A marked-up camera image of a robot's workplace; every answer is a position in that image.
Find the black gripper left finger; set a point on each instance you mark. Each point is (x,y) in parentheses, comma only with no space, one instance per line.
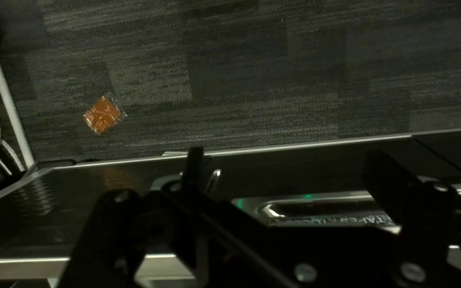
(120,231)

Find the orange candy wrapper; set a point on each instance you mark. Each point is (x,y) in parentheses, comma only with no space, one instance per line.
(102,116)

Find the black drawer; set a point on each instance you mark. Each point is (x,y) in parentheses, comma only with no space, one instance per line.
(261,219)

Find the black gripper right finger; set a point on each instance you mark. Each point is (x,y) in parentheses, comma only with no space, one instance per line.
(429,219)

